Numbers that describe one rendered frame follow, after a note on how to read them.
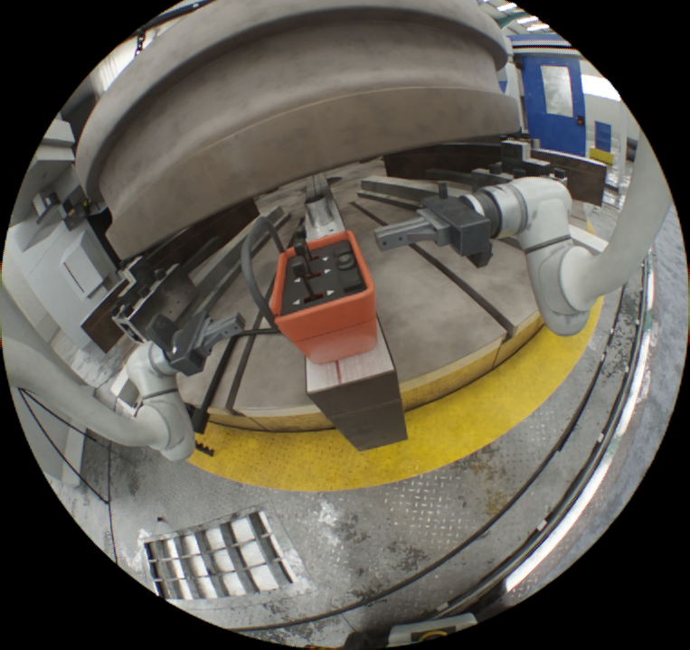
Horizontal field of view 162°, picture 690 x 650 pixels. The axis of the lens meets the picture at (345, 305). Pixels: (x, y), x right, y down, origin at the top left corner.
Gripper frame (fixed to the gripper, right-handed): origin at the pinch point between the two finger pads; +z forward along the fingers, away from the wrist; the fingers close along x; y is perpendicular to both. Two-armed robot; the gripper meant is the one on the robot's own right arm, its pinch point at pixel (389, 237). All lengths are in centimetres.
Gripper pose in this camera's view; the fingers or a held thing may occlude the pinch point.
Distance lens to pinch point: 36.4
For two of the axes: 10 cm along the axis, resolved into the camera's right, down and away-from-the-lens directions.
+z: -9.6, 2.8, 0.7
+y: -2.6, -7.2, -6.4
